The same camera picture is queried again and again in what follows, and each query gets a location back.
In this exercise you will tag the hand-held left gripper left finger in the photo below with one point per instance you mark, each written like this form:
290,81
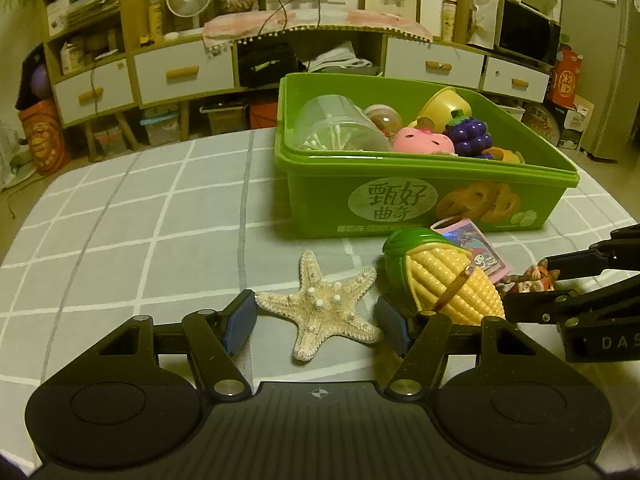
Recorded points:
241,322

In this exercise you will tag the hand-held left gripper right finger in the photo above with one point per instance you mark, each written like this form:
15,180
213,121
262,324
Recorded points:
392,327

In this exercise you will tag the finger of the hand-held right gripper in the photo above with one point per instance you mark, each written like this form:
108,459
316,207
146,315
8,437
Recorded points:
575,262
530,307

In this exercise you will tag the small brown figurine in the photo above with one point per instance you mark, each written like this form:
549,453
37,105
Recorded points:
525,285

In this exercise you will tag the yellow toy corn cob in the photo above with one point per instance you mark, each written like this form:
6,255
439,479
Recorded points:
440,270

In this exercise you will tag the pale dried starfish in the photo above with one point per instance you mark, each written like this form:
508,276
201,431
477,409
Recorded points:
320,310

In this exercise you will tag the pink cube toy box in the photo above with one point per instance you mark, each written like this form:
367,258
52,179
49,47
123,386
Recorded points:
480,247

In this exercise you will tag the green plastic storage box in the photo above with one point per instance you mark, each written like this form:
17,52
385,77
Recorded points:
320,195

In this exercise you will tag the purple toy grapes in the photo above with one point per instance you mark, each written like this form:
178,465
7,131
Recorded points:
467,132

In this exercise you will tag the pink toy peach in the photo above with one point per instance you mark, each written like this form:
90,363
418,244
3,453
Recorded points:
422,141

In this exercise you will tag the yellow toy pot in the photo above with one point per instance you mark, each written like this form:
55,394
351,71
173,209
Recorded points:
440,105

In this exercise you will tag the clear toy ball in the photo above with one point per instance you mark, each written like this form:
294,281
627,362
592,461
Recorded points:
384,117

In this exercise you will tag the thin wooden stick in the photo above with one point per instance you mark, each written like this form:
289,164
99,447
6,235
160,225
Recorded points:
455,290

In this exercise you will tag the grey checked cloth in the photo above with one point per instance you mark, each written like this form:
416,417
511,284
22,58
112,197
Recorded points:
150,240

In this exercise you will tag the small orange toy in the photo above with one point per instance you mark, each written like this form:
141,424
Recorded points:
505,155

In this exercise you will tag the round printed carton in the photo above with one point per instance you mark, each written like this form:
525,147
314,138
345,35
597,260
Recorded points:
540,122

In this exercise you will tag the red printed carton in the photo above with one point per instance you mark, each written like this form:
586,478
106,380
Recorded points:
565,77

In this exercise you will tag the grey refrigerator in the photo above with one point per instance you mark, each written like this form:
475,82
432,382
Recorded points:
615,60

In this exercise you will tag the clear jar of cotton swabs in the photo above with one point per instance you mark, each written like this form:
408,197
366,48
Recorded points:
340,125

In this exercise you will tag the clear plastic storage bin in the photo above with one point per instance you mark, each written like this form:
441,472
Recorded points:
160,127

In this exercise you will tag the black microwave oven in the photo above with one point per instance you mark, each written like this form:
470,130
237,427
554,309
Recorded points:
527,32

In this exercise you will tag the black bag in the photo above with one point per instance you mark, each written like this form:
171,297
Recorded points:
265,62

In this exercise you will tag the red printed drum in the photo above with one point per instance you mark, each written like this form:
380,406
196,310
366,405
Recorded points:
42,140

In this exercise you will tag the pile of white clothes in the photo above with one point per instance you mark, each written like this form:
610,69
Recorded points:
345,57

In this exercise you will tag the white and red bottle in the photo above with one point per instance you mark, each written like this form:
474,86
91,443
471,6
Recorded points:
450,10

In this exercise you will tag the pink fringed cloth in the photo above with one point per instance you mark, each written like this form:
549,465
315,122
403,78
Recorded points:
350,25

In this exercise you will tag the yellow bottle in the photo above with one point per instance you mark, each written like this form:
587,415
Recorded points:
156,22

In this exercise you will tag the purple ball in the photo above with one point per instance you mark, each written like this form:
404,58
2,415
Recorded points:
42,80

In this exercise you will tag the stack of papers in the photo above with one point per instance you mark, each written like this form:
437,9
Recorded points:
85,2

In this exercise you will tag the wooden wall cabinet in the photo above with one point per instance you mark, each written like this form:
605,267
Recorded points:
127,20

